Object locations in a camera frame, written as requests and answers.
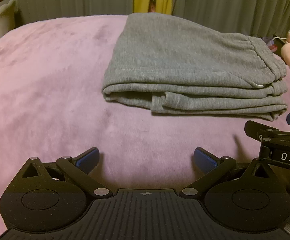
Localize grey sweatpants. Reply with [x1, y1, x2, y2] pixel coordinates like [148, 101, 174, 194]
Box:
[102, 13, 287, 121]

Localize purple plush bed blanket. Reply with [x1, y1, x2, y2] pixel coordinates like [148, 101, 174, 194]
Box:
[0, 14, 290, 238]

